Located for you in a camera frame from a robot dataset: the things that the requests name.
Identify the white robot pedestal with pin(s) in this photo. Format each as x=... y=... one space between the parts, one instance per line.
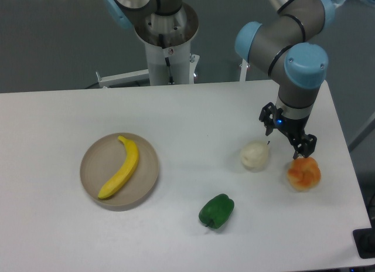
x=167 y=41

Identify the white metal bracket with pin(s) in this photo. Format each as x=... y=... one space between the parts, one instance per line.
x=134 y=78

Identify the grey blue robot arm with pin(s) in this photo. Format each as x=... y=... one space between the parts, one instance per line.
x=281 y=50

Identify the green bell pepper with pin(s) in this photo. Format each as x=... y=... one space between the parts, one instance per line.
x=216 y=211

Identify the beige round plate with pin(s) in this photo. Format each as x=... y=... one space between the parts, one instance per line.
x=105 y=157

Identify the white pear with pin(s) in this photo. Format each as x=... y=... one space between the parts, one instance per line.
x=255 y=155

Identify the black device at table edge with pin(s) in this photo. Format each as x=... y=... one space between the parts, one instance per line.
x=364 y=240

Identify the yellow banana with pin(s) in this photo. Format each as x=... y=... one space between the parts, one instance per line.
x=127 y=169

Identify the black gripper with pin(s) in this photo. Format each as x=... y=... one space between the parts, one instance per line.
x=294 y=129

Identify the orange bread roll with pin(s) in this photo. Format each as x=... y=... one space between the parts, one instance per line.
x=304 y=174

